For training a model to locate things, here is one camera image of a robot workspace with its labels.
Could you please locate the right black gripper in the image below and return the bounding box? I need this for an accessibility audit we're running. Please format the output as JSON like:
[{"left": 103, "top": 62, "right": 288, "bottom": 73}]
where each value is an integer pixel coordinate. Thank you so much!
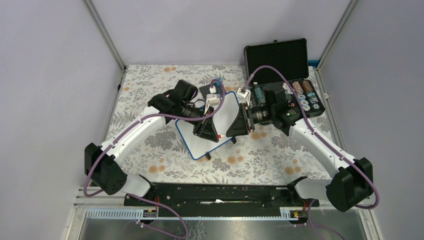
[{"left": 226, "top": 103, "right": 275, "bottom": 138}]

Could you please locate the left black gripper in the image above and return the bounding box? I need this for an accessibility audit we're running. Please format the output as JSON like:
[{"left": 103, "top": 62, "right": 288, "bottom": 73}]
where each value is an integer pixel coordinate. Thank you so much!
[{"left": 180, "top": 102, "right": 220, "bottom": 143}]

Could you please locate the blue framed whiteboard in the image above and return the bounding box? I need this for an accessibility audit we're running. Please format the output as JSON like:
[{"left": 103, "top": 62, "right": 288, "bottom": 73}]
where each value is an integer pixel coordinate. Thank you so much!
[{"left": 175, "top": 91, "right": 239, "bottom": 160}]

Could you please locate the black poker chip case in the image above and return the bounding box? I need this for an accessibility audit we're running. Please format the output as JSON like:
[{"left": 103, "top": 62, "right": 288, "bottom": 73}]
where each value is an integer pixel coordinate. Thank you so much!
[{"left": 243, "top": 38, "right": 325, "bottom": 118}]

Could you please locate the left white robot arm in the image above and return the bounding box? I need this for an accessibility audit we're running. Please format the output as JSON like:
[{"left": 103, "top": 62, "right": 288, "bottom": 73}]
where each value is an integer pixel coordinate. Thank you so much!
[{"left": 83, "top": 80, "right": 226, "bottom": 206}]

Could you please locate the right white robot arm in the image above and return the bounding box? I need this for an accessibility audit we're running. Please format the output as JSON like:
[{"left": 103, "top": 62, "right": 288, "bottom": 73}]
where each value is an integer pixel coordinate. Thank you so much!
[{"left": 226, "top": 90, "right": 380, "bottom": 212}]

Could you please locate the grey lego baseplate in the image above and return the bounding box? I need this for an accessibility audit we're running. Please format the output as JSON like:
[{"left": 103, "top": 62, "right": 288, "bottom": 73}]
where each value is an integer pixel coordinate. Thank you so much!
[{"left": 198, "top": 82, "right": 222, "bottom": 99}]

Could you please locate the floral table mat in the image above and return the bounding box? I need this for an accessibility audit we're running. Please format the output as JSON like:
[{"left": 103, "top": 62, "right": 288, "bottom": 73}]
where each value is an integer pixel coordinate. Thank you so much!
[{"left": 105, "top": 64, "right": 337, "bottom": 186}]

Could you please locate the blue lego brick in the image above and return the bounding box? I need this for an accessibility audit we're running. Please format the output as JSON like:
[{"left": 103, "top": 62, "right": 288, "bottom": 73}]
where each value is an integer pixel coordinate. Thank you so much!
[{"left": 214, "top": 77, "right": 222, "bottom": 88}]

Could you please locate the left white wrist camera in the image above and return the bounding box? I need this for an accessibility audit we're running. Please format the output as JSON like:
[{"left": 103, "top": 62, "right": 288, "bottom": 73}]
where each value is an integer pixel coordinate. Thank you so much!
[{"left": 204, "top": 93, "right": 221, "bottom": 114}]

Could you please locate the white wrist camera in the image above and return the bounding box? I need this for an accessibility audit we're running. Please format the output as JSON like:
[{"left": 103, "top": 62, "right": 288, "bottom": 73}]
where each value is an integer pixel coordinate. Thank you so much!
[
  {"left": 204, "top": 93, "right": 221, "bottom": 114},
  {"left": 236, "top": 87, "right": 251, "bottom": 106}
]

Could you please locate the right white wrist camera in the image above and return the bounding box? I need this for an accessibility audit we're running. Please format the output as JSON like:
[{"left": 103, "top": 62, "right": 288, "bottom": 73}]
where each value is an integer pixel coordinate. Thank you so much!
[{"left": 236, "top": 87, "right": 251, "bottom": 106}]

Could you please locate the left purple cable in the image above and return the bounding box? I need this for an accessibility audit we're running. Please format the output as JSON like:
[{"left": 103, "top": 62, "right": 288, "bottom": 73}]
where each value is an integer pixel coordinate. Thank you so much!
[{"left": 82, "top": 78, "right": 227, "bottom": 240}]

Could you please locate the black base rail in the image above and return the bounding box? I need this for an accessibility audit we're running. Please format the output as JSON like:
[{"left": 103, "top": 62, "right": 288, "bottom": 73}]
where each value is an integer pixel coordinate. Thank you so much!
[{"left": 144, "top": 182, "right": 320, "bottom": 218}]

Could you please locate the blue corner bracket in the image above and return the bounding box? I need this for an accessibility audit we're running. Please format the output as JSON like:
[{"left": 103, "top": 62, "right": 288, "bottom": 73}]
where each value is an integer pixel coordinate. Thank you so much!
[{"left": 308, "top": 60, "right": 320, "bottom": 68}]

